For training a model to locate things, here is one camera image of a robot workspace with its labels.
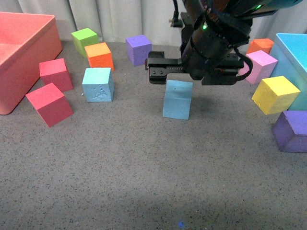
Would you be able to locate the smooth light blue foam cube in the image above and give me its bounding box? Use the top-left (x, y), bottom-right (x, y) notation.
top-left (163, 80), bottom-right (193, 120)

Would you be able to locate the red foam cube rear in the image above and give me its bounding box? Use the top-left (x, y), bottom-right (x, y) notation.
top-left (39, 58), bottom-right (73, 92)

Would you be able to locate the green foam cube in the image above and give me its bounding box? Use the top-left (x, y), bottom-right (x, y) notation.
top-left (71, 28), bottom-right (99, 58)

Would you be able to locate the red plastic bin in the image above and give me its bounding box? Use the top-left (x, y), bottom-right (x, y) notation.
top-left (0, 12), bottom-right (62, 115)

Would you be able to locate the orange foam cube left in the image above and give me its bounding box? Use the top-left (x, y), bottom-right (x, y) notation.
top-left (85, 42), bottom-right (114, 71)

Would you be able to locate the grey curtain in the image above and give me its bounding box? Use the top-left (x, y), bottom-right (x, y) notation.
top-left (0, 0), bottom-right (307, 46)

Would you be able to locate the purple foam cube back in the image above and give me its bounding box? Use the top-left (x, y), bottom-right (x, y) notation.
top-left (126, 35), bottom-right (152, 66)

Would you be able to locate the purple foam cube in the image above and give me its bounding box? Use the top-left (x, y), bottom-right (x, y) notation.
top-left (272, 111), bottom-right (307, 153)
top-left (126, 35), bottom-right (152, 66)

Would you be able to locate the orange foam cube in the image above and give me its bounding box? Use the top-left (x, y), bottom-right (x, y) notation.
top-left (247, 38), bottom-right (274, 54)
top-left (85, 42), bottom-right (114, 71)

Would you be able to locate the light blue plastic bin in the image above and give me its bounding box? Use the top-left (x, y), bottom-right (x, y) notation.
top-left (270, 33), bottom-right (307, 111)

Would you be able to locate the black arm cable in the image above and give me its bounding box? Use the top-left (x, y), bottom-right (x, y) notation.
top-left (169, 0), bottom-right (184, 27)

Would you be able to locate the pink foam cube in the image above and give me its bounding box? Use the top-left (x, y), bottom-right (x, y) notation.
top-left (246, 50), bottom-right (278, 85)

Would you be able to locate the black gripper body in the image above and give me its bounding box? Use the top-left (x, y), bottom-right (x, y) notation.
top-left (145, 51), bottom-right (244, 85)

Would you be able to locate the red foam cube front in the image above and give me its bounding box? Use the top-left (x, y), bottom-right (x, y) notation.
top-left (26, 83), bottom-right (73, 127)

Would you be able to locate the dented light blue foam cube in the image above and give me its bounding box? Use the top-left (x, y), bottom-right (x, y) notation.
top-left (82, 68), bottom-right (115, 103)

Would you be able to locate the yellow foam cube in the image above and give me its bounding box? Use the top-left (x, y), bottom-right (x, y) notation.
top-left (252, 76), bottom-right (300, 115)

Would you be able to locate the red foam cube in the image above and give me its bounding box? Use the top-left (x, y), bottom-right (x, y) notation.
top-left (39, 58), bottom-right (73, 92)
top-left (26, 83), bottom-right (73, 127)

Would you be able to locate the orange foam cube right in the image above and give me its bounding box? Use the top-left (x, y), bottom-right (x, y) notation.
top-left (247, 38), bottom-right (274, 54)

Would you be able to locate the purple foam cube front right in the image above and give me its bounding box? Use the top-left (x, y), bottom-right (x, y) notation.
top-left (272, 111), bottom-right (307, 153)

